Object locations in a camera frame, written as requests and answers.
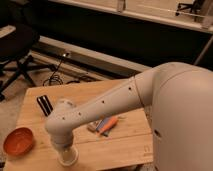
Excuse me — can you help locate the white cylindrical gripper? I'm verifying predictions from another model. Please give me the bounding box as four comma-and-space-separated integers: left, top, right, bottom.
50, 133, 73, 151

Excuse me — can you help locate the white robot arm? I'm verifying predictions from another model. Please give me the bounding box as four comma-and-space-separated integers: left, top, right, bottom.
45, 62, 213, 171

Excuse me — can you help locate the black eraser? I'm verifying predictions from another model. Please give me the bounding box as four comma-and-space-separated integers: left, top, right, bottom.
37, 95, 53, 117

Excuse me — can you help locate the white tube bottle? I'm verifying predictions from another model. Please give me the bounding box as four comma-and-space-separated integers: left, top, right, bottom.
87, 121, 100, 132

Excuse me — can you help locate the orange bowl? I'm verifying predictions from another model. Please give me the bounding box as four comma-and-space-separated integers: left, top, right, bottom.
3, 127, 34, 156

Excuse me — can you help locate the orange marker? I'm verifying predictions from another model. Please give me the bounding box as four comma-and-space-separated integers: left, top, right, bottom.
98, 116, 118, 134

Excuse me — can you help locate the wooden table board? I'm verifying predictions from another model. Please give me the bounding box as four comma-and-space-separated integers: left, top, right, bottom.
4, 80, 152, 171

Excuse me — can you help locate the black office chair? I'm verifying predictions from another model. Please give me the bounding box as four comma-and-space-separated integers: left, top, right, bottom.
0, 24, 56, 102

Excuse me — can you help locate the metal stand pole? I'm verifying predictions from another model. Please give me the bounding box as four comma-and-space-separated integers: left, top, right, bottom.
193, 35, 213, 66

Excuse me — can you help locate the background chair base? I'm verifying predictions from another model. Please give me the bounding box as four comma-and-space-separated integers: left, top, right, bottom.
175, 0, 204, 16

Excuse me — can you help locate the black cable on floor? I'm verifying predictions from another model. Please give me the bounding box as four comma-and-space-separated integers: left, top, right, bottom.
42, 51, 83, 87

